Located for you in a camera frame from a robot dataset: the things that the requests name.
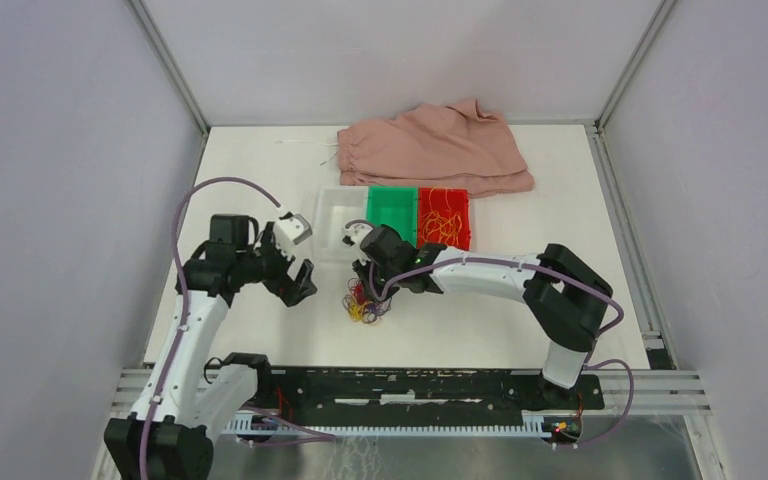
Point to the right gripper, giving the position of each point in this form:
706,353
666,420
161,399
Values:
371,289

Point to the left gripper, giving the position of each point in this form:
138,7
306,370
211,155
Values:
293,290

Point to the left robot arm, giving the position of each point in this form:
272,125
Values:
173,425

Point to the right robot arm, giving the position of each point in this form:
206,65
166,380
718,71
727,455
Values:
566,296

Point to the white plastic bin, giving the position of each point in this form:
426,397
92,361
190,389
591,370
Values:
336,206

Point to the green plastic bin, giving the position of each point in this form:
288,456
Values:
396,207

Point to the red plastic bin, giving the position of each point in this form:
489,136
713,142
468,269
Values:
444,217

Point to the pink cloth shorts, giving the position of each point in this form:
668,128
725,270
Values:
459,146

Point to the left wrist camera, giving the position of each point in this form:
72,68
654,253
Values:
291,230

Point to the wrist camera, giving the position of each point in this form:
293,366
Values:
355,232
291,230

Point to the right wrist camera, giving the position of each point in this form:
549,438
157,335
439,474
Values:
355,232

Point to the white drawstring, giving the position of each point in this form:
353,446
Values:
332,147

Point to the white cable duct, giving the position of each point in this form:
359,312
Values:
249,424

